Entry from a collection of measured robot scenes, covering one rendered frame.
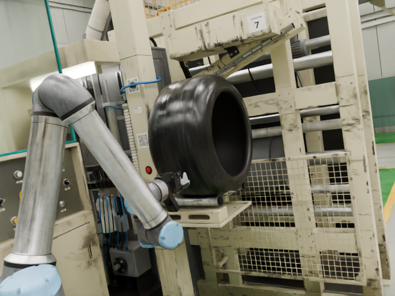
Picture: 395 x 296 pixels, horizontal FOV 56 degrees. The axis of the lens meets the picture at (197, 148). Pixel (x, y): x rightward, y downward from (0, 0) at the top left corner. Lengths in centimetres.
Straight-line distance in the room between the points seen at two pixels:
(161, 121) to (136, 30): 56
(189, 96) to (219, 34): 50
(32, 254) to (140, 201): 35
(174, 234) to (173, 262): 84
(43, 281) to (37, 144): 42
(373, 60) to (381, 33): 67
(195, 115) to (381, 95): 927
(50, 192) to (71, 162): 84
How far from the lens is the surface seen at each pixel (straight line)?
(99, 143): 115
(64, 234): 197
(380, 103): 1066
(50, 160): 123
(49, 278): 109
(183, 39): 210
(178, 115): 159
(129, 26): 199
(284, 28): 201
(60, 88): 115
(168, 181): 150
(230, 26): 197
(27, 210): 124
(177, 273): 209
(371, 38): 1078
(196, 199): 176
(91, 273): 211
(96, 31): 256
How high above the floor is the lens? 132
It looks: 5 degrees down
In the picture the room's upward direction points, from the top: 10 degrees counter-clockwise
